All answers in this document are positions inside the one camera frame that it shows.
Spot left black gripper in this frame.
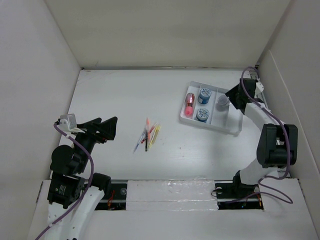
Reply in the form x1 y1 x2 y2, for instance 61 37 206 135
71 115 118 171

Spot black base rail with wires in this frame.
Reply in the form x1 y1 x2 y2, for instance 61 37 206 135
96 180 264 211

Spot white compartment tray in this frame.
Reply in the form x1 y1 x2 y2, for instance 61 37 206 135
179 81 243 136

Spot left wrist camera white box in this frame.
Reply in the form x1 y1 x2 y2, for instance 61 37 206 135
59 113 77 132

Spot pink glue bottle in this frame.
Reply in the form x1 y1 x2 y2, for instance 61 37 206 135
184 92 195 117

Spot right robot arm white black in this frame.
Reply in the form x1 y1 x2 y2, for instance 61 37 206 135
225 77 298 199

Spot blue patterned tape roll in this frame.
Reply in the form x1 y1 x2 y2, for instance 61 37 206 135
196 108 210 123
197 88 212 105

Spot red clear pen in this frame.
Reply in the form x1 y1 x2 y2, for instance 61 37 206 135
141 122 158 144

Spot blue clear pen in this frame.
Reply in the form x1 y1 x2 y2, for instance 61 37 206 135
133 128 146 153

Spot white foam block front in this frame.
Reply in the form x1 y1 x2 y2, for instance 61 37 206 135
126 179 218 212

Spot orange pen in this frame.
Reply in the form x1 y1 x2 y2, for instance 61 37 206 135
145 117 150 152

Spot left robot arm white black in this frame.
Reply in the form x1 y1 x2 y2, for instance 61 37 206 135
36 113 118 240

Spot clear jar of beads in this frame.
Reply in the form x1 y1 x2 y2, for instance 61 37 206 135
216 94 230 112

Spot yellow pen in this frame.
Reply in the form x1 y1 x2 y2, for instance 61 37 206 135
148 124 161 149
147 124 158 151

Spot black pen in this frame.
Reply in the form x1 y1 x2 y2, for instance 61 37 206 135
145 127 148 152

